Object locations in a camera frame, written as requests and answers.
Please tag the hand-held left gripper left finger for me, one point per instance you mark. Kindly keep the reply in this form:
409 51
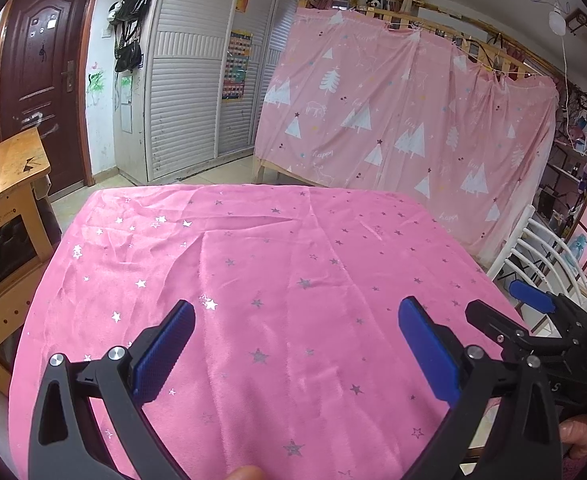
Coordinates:
166 350

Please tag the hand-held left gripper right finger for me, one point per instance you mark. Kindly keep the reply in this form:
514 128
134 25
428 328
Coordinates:
428 350

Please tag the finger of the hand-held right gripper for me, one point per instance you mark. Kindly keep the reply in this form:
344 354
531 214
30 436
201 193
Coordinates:
531 295
498 327

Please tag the person's right forearm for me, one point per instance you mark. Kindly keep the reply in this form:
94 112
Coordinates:
579 469

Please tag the person's right hand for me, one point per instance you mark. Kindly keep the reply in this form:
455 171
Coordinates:
581 435

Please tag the person's left hand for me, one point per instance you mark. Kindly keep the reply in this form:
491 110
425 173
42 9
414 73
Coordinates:
243 474

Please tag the white chair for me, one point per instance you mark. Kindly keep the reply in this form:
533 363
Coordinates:
523 240

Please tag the cluttered metal shelf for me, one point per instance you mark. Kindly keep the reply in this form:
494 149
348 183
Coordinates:
563 175

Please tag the pink star tablecloth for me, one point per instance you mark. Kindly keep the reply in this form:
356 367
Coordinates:
298 270

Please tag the pink tree print curtain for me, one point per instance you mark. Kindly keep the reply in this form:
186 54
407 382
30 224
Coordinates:
398 110

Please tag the white slatted wardrobe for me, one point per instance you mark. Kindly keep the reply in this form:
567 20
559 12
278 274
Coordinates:
183 110

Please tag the wooden desk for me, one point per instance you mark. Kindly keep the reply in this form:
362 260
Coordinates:
13 160

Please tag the white light bulb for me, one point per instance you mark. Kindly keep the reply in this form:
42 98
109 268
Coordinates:
557 22

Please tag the dark red door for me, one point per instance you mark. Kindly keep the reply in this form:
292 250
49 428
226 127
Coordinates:
38 85

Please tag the small black hanging bag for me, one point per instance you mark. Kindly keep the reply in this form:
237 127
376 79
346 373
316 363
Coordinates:
128 57

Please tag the large black hanging bag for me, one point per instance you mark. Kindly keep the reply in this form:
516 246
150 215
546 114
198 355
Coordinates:
133 5

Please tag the orange sticker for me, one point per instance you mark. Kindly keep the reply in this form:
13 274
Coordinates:
242 2

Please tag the colourful wall poster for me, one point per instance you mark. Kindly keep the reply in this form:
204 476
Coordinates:
237 67

